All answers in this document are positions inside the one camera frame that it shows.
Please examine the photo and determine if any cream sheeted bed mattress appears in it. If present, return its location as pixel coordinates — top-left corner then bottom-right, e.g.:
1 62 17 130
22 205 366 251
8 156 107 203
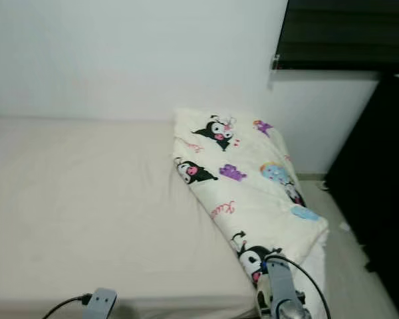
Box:
0 116 333 319

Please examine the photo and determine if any cream cartoon print blanket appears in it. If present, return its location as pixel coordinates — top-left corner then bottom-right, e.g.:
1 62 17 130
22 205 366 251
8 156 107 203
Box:
173 108 331 319

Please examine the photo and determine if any dark window blind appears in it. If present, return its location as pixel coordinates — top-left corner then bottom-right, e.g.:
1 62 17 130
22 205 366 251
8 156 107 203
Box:
271 0 399 72

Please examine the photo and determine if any black cabinet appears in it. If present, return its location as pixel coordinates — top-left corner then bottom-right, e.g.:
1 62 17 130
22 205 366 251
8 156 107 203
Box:
325 72 399 319

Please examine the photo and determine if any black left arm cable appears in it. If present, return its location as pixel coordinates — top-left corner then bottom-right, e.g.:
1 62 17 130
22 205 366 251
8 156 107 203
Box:
41 294 92 319

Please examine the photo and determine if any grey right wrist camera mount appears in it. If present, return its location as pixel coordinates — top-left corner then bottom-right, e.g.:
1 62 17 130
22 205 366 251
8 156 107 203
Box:
265 258 304 319

